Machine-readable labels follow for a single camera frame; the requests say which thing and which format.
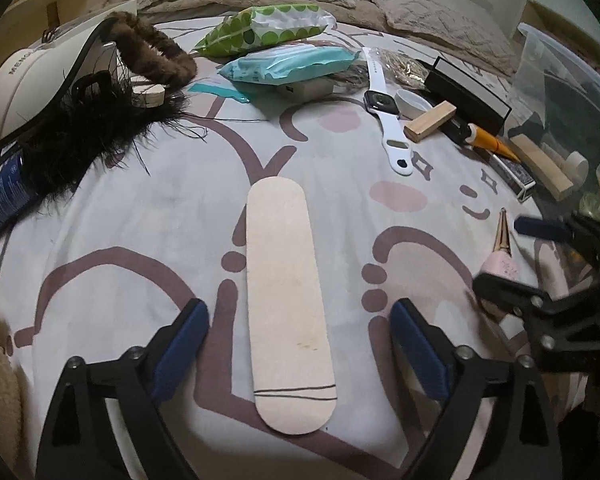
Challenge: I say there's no brown furry headband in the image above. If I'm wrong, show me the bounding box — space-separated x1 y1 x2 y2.
97 11 198 91

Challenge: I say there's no small glass jar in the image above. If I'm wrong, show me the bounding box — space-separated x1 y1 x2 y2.
579 192 600 221

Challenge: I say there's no green dotted tissue pack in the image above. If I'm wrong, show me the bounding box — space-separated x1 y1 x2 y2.
195 4 337 57

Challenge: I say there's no small grey box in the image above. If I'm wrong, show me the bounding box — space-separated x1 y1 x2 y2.
272 77 336 101

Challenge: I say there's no white smartwatch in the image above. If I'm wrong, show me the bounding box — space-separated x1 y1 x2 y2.
362 47 415 177

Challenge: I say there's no dark blue can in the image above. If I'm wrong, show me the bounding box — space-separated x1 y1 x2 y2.
0 152 43 233

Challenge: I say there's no small wooden heart piece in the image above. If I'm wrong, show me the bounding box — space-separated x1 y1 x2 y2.
130 77 166 109

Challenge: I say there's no teal wet wipes pack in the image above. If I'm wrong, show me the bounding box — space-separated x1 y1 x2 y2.
217 42 361 86

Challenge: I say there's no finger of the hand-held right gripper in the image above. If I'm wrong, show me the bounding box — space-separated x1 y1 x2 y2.
514 212 600 261
472 272 556 322

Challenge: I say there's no black feather hair clip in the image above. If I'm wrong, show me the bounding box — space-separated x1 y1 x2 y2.
20 72 208 196

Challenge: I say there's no brown fibre bundle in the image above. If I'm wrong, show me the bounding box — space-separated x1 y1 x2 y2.
330 67 376 93

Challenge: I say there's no long wooden block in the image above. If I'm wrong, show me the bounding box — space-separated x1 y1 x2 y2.
510 135 576 201

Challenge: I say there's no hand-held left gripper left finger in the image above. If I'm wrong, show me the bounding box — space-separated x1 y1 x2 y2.
35 298 210 480

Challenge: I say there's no blue playing card box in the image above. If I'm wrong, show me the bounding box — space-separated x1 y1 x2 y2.
490 152 536 204

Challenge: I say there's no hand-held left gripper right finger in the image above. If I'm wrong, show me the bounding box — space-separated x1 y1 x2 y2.
390 298 563 480

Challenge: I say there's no clear plastic container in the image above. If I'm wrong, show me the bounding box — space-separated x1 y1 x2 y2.
507 22 600 241

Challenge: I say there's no square quilted beige pillow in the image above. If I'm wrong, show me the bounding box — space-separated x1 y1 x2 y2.
365 0 518 76

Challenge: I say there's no teal plastic strip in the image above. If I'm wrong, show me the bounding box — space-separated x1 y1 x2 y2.
187 82 251 103

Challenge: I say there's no light wooden block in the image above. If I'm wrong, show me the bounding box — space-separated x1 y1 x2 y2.
404 101 458 143

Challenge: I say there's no oval wooden board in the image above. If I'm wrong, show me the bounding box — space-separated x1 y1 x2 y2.
245 176 338 436

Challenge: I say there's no black rectangular box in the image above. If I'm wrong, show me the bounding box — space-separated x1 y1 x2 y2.
424 56 512 137

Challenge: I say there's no small white lid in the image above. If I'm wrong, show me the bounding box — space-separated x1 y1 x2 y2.
395 89 433 117

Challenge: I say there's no plastic bag with gold chain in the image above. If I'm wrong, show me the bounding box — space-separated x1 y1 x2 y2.
375 49 428 88

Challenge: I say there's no white sun visor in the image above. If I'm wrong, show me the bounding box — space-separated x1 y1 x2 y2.
0 15 123 143

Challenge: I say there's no orange tube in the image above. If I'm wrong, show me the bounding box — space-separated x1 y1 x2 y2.
467 124 523 163

